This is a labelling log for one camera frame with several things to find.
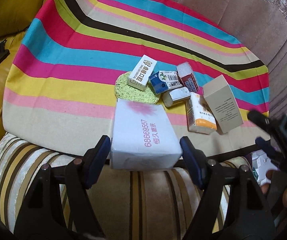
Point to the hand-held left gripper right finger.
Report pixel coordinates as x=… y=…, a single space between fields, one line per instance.
x=193 y=160

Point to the colourful striped cloth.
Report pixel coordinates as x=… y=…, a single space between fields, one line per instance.
x=71 y=80

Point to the striped towel cushion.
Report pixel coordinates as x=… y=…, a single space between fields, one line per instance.
x=153 y=205

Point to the beige plush cover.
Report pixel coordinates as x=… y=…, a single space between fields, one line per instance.
x=208 y=5

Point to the large beige box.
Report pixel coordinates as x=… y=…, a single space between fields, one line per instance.
x=221 y=105

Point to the white tissue pack pink print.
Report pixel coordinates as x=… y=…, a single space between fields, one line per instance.
x=138 y=130

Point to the orange white box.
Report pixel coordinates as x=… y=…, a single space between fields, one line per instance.
x=199 y=115

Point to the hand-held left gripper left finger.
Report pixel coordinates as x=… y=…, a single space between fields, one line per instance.
x=98 y=155

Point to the green round sponge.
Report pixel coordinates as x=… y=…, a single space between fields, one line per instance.
x=133 y=93

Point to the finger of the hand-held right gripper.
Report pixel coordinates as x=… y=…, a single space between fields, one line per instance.
x=259 y=120
x=267 y=148

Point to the white box green logo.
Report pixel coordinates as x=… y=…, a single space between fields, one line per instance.
x=143 y=72

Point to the blue white barcode box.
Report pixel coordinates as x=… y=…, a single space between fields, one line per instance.
x=161 y=82

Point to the small dark red box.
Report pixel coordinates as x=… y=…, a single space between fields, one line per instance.
x=189 y=81

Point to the small silver box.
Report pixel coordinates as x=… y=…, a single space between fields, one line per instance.
x=177 y=96

